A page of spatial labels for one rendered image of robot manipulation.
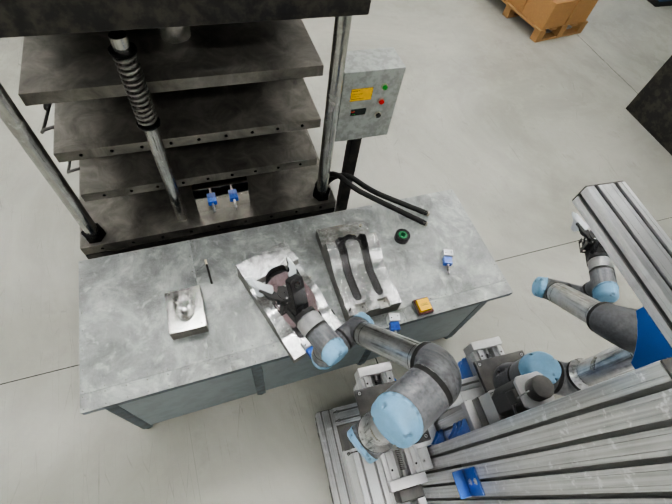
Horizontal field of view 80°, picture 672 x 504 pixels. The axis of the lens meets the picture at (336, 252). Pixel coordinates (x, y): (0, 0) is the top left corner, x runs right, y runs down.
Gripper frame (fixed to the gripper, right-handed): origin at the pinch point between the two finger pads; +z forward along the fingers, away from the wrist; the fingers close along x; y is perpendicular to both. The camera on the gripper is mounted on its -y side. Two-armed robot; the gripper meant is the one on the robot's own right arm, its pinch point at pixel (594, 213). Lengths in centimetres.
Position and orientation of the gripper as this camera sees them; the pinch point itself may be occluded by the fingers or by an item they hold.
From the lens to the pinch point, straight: 179.1
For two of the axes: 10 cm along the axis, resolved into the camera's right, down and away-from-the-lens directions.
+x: 9.8, 1.5, -1.3
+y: 0.2, 5.5, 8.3
